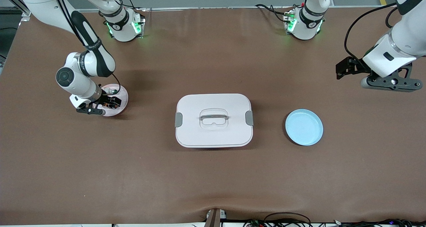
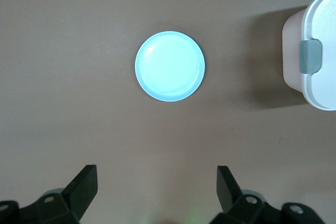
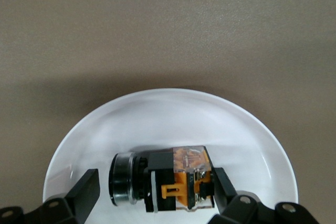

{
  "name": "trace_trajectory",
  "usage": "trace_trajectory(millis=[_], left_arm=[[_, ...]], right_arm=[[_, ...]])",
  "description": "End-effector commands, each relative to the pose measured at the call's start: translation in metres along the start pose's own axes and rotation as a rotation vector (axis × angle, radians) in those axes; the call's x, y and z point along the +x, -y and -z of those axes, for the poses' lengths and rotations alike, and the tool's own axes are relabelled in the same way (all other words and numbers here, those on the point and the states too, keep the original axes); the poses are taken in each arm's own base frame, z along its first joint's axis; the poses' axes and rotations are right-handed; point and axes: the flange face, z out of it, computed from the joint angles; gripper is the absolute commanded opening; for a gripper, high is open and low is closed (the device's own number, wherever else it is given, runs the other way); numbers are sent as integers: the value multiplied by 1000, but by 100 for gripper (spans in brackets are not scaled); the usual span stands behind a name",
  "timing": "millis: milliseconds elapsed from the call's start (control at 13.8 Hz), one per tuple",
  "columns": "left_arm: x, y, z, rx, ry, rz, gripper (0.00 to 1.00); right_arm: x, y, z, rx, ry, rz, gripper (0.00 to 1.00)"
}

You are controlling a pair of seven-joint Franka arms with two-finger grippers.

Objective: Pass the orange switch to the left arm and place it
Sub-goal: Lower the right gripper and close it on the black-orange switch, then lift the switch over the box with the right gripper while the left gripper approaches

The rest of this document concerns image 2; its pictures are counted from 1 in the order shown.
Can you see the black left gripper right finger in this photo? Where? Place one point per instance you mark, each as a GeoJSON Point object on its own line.
{"type": "Point", "coordinates": [231, 197]}

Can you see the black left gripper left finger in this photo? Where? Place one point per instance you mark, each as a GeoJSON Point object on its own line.
{"type": "Point", "coordinates": [78, 195]}

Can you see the white lidded storage box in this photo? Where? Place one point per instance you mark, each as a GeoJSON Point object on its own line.
{"type": "Point", "coordinates": [323, 19]}

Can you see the light blue round plate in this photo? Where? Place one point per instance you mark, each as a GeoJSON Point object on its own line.
{"type": "Point", "coordinates": [170, 66]}

